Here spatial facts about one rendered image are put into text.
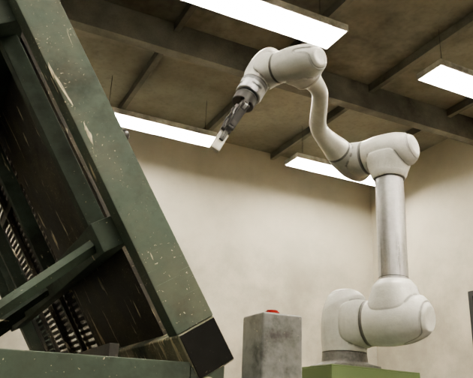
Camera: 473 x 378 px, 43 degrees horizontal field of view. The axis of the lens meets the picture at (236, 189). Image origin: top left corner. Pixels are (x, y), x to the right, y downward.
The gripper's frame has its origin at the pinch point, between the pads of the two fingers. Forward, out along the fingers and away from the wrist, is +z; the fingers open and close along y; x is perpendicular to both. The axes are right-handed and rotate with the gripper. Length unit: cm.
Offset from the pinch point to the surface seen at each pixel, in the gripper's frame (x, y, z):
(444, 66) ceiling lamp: 175, -192, -347
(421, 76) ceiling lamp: 170, -216, -346
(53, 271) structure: -18, 2, 61
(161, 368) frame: 14, 13, 69
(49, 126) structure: -41, 0, 29
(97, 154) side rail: -26.5, 13.2, 34.1
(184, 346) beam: 17, 14, 62
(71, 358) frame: -4, 12, 78
